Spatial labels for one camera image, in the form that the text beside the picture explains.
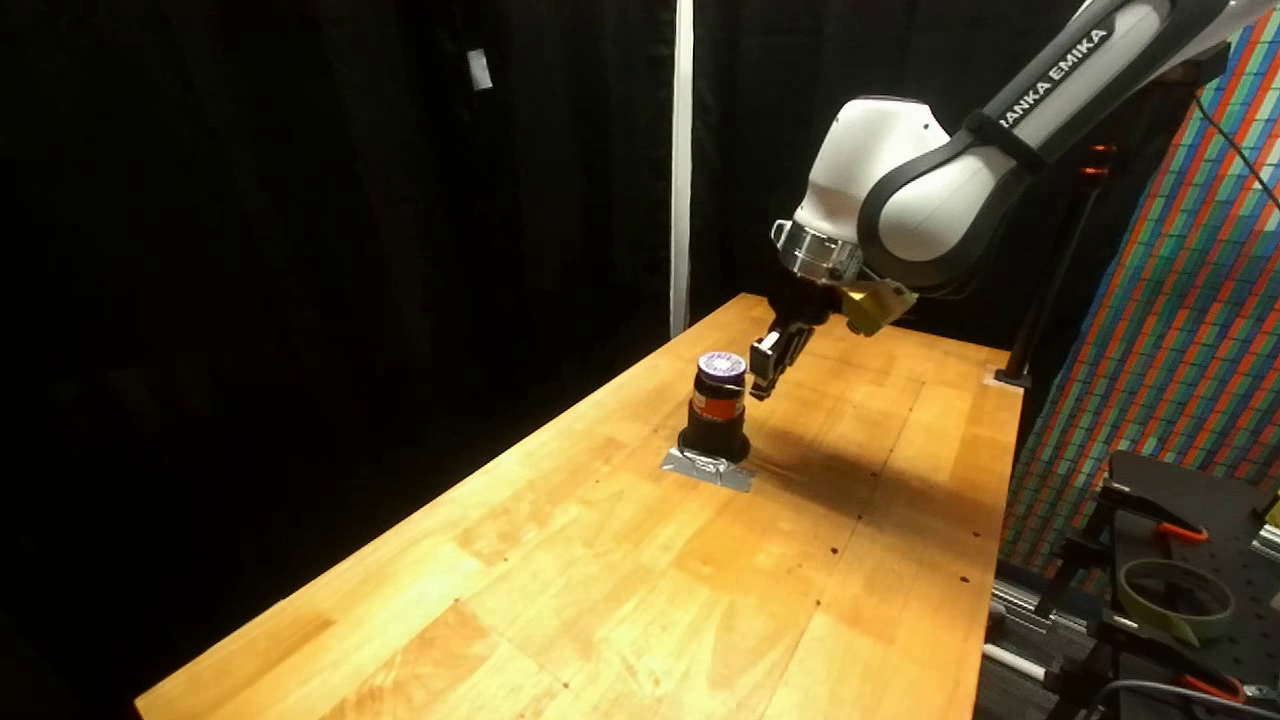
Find orange handled clamp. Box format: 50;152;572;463
1095;483;1211;544

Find yellowish tape roll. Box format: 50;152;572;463
1117;555;1238;650

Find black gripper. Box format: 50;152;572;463
748;280;838;401

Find black camera tripod stand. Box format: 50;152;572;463
996;139;1122;387

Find white vertical pole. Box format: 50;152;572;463
667;0;698;335

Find colourful woven panel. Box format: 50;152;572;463
1006;18;1280;573

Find dark upside-down cup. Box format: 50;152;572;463
678;353;748;460

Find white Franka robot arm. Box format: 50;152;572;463
748;0;1278;401

